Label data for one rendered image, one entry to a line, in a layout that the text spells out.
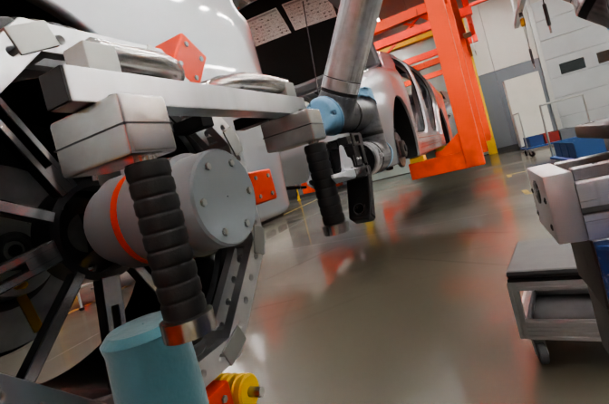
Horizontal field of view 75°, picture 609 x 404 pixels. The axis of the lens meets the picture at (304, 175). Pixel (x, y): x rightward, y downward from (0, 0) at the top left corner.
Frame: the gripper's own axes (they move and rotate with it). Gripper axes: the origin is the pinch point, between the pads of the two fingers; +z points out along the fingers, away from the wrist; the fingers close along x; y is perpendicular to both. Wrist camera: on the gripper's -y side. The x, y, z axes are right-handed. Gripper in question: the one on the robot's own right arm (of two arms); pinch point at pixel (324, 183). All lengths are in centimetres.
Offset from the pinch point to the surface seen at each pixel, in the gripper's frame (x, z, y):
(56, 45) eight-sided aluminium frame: -20.2, 24.7, 26.0
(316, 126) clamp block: 1.5, 0.8, 9.0
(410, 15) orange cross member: -45, -534, 182
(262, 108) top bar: -1.5, 10.6, 12.5
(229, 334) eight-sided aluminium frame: -20.6, 7.2, -20.6
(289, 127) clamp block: -2.3, 2.5, 10.0
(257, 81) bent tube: -2.0, 9.0, 16.6
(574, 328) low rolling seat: 33, -91, -69
